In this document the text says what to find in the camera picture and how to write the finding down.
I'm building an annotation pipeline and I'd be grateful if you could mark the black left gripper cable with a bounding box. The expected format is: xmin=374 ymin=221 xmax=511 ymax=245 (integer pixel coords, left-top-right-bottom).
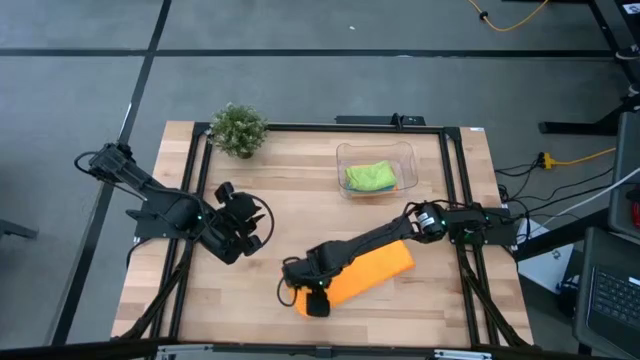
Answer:
xmin=248 ymin=193 xmax=276 ymax=249

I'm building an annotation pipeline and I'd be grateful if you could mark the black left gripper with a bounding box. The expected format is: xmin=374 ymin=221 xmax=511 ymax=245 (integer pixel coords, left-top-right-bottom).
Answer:
xmin=199 ymin=181 xmax=267 ymax=265

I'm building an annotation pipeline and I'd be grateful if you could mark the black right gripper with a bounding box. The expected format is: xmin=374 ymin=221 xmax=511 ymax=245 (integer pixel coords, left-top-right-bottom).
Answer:
xmin=281 ymin=248 xmax=335 ymax=319

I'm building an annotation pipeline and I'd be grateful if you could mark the black floor cable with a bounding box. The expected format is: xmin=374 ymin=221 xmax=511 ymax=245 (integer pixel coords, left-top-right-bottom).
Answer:
xmin=494 ymin=159 xmax=546 ymax=177
xmin=499 ymin=167 xmax=615 ymax=216

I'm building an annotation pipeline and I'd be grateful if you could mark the red object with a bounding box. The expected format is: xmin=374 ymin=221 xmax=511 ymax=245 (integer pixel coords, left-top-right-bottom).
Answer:
xmin=630 ymin=184 xmax=640 ymax=231

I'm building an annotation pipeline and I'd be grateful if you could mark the clear plastic bin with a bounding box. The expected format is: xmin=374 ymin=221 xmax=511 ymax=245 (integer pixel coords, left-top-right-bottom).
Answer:
xmin=335 ymin=140 xmax=419 ymax=201

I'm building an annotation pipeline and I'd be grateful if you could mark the person's shoe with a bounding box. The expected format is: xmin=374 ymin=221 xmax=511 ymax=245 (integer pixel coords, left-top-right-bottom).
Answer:
xmin=615 ymin=43 xmax=640 ymax=62

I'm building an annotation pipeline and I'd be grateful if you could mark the white cable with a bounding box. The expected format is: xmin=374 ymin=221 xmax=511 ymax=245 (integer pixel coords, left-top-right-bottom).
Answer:
xmin=542 ymin=167 xmax=640 ymax=227

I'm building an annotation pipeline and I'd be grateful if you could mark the black stand foot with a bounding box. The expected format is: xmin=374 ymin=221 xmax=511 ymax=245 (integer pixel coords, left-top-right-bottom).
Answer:
xmin=0 ymin=218 xmax=40 ymax=241

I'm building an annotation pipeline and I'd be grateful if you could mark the grey equipment box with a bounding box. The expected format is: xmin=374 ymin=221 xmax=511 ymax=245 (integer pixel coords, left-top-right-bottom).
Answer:
xmin=607 ymin=112 xmax=640 ymax=241

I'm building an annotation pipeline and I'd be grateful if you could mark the white cardboard box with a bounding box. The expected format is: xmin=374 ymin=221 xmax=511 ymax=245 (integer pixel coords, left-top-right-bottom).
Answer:
xmin=516 ymin=218 xmax=575 ymax=295

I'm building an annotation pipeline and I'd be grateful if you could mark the yellow floor cable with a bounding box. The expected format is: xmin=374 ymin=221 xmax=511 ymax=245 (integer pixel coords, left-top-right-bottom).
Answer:
xmin=538 ymin=147 xmax=617 ymax=170
xmin=467 ymin=0 xmax=551 ymax=33

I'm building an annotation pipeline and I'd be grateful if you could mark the silver bracket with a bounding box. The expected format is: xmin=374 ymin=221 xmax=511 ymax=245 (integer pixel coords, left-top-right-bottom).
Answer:
xmin=154 ymin=343 xmax=214 ymax=360
xmin=433 ymin=348 xmax=494 ymax=360

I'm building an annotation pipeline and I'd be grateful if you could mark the large orange microfiber towel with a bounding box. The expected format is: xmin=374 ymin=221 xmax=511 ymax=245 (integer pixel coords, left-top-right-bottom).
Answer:
xmin=289 ymin=239 xmax=417 ymax=318

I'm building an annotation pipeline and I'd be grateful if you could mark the green microfiber towel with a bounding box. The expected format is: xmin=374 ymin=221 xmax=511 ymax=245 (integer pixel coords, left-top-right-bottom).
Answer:
xmin=344 ymin=159 xmax=399 ymax=193

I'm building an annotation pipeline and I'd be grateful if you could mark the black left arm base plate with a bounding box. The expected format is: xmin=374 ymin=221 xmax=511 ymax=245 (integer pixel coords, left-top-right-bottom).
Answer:
xmin=124 ymin=197 xmax=207 ymax=241

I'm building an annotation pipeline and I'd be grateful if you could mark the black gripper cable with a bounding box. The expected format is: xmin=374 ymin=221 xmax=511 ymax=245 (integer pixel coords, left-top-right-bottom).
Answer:
xmin=276 ymin=256 xmax=302 ymax=308
xmin=248 ymin=193 xmax=276 ymax=249

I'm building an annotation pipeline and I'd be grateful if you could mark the small green potted plant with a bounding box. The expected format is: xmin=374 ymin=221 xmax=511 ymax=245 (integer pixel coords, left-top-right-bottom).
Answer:
xmin=205 ymin=102 xmax=270 ymax=160

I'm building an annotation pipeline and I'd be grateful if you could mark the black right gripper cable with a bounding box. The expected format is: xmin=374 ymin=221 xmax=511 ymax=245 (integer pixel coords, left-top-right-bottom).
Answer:
xmin=276 ymin=256 xmax=302 ymax=308

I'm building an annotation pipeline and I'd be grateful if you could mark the black crossbar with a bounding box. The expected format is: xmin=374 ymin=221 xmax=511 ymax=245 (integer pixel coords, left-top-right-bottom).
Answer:
xmin=0 ymin=338 xmax=640 ymax=360

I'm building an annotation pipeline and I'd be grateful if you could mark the black desk stand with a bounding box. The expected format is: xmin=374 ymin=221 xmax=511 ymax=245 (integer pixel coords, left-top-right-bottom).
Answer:
xmin=502 ymin=0 xmax=640 ymax=137

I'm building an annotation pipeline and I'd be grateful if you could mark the dark grey laptop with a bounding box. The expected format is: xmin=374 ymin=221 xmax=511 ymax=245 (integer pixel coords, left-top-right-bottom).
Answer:
xmin=572 ymin=227 xmax=640 ymax=360

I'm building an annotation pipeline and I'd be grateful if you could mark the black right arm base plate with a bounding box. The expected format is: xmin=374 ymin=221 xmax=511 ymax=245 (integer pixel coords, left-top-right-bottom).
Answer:
xmin=446 ymin=204 xmax=517 ymax=247

